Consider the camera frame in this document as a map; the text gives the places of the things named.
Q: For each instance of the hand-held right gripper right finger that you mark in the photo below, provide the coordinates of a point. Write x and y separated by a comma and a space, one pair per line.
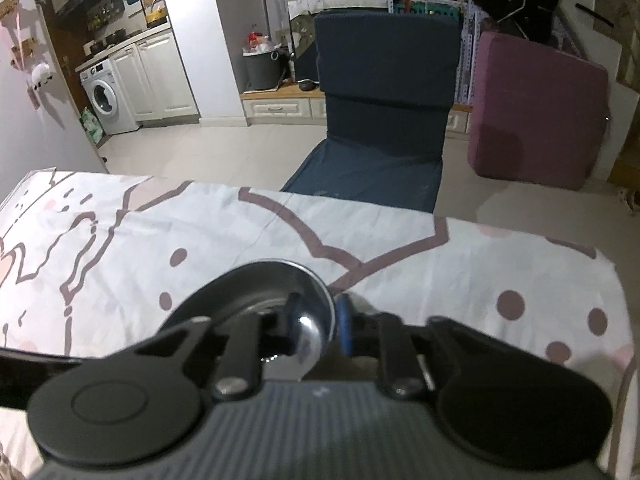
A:
344, 325

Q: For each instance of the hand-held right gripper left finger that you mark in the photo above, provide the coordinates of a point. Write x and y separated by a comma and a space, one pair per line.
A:
294, 310

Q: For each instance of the round steel bowl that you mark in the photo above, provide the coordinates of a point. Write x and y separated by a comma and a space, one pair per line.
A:
250, 285

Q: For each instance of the printed bear blanket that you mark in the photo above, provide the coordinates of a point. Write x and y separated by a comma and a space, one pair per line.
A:
400, 260

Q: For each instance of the small black object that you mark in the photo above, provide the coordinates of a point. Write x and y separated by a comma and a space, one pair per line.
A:
306, 84

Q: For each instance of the grey trash bin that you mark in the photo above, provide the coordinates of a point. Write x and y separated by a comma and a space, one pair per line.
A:
262, 70

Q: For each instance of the dark blue floor chair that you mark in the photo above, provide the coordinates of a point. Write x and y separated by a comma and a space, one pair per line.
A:
385, 85

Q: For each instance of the white kitchen cabinets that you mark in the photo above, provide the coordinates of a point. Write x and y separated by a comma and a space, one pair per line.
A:
160, 80

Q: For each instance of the green tissue pack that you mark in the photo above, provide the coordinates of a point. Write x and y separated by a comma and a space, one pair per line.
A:
92, 125

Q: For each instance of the white washing machine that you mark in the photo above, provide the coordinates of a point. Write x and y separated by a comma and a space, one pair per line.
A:
107, 97

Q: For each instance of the purple cushion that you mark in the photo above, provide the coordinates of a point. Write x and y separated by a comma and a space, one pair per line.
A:
535, 110

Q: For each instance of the white plush toy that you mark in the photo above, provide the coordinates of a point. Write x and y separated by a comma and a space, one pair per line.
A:
41, 72

